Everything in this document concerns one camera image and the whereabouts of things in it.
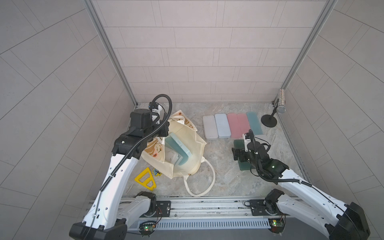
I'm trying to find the floral canvas tote bag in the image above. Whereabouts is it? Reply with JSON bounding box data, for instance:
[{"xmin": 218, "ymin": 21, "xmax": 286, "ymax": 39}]
[{"xmin": 141, "ymin": 110, "xmax": 216, "ymax": 197}]

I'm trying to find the dark green pencil case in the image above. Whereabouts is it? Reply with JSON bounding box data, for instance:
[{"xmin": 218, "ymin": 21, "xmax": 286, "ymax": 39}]
[{"xmin": 232, "ymin": 140, "xmax": 254, "ymax": 171}]

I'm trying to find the white glossy tin pencil case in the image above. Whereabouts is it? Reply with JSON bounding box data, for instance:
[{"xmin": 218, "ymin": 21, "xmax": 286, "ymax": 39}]
[{"xmin": 203, "ymin": 115, "xmax": 219, "ymax": 141}]

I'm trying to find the teal translucent pencil case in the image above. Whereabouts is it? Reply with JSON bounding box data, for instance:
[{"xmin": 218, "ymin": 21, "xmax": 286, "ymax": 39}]
[{"xmin": 246, "ymin": 112, "xmax": 263, "ymax": 135}]

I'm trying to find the pale mint pencil case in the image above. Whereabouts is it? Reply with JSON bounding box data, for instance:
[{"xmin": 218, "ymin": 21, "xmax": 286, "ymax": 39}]
[{"xmin": 215, "ymin": 114, "xmax": 231, "ymax": 139}]

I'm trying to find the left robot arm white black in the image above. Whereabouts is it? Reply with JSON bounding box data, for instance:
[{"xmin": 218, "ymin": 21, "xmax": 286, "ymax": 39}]
[{"xmin": 69, "ymin": 120, "xmax": 169, "ymax": 240}]

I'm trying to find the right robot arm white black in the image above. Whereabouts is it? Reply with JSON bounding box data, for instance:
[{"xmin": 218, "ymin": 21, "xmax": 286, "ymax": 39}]
[{"xmin": 232, "ymin": 140, "xmax": 371, "ymax": 240}]

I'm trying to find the grey teal pencil case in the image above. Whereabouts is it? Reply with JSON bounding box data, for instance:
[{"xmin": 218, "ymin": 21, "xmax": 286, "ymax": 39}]
[{"xmin": 165, "ymin": 133, "xmax": 192, "ymax": 166}]

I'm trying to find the small round yellow sticker toy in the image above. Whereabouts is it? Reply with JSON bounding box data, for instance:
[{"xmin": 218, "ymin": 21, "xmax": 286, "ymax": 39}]
[{"xmin": 152, "ymin": 169, "xmax": 162, "ymax": 177}]

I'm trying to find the yellow triangular plastic tool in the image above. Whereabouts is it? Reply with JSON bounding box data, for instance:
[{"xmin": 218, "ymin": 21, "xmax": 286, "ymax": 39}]
[{"xmin": 134, "ymin": 168, "xmax": 157, "ymax": 191}]

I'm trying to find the glitter microphone on stand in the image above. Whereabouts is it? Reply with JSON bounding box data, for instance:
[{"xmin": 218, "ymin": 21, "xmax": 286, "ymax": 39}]
[{"xmin": 261, "ymin": 89, "xmax": 287, "ymax": 128}]

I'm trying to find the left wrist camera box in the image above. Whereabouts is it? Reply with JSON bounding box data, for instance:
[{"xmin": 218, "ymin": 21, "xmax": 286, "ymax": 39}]
[{"xmin": 130, "ymin": 109, "xmax": 152, "ymax": 129}]

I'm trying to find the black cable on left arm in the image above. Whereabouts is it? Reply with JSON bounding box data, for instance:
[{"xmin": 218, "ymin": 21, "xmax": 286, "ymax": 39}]
[{"xmin": 83, "ymin": 93, "xmax": 173, "ymax": 238}]

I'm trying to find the right circuit board with wires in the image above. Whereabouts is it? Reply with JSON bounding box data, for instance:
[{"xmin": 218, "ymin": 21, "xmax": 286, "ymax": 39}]
[{"xmin": 268, "ymin": 219, "xmax": 286, "ymax": 234}]

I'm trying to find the circuit board with wires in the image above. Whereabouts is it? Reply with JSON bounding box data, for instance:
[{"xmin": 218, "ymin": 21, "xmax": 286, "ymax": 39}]
[
  {"xmin": 139, "ymin": 221, "xmax": 157, "ymax": 237},
  {"xmin": 268, "ymin": 219, "xmax": 286, "ymax": 234}
]

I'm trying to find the aluminium mounting rail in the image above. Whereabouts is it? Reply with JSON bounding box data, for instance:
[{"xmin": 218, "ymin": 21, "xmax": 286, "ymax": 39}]
[{"xmin": 83, "ymin": 196, "xmax": 334, "ymax": 221}]

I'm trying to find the left circuit board with wires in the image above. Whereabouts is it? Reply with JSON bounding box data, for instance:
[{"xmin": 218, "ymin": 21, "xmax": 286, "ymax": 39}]
[{"xmin": 139, "ymin": 221, "xmax": 157, "ymax": 237}]

